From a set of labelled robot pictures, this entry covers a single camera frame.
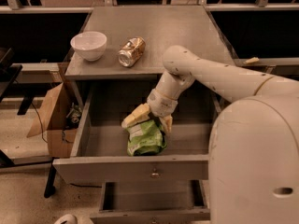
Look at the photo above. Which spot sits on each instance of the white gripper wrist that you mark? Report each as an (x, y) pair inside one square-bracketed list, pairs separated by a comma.
[(161, 104)]

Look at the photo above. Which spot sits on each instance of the green rice chip bag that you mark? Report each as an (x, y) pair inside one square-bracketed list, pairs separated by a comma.
[(146, 138)]

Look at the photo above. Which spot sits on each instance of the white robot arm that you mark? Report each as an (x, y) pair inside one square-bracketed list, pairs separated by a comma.
[(253, 166)]

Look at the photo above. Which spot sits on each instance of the round metal drawer knob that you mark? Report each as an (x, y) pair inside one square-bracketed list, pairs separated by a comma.
[(154, 174)]

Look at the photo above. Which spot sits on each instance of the open grey top drawer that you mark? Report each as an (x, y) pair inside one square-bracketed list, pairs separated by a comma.
[(100, 149)]

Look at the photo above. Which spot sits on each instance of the open grey drawer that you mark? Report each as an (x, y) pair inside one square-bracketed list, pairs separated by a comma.
[(162, 202), (100, 149)]

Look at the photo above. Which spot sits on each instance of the open grey lower drawer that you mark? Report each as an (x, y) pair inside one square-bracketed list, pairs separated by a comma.
[(162, 202)]

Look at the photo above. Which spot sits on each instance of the grey cabinet counter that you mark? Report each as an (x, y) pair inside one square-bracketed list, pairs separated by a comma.
[(160, 26)]

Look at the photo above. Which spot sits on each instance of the crushed gold soda can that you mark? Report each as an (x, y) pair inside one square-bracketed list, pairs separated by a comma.
[(131, 51)]

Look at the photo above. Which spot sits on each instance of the trash in cardboard box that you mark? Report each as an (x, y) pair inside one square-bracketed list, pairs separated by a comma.
[(73, 117)]

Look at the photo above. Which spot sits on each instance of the white ceramic bowl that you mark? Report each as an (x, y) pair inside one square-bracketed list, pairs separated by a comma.
[(89, 45)]

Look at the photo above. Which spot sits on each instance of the brown cardboard box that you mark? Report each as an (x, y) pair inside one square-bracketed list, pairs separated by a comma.
[(53, 118)]

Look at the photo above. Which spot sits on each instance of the small foam scrap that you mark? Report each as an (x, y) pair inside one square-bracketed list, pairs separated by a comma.
[(251, 60)]

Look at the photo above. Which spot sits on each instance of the white shoe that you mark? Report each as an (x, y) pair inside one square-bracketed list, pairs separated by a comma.
[(67, 219)]

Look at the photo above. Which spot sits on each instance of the black table leg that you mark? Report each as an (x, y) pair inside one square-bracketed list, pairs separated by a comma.
[(34, 163)]

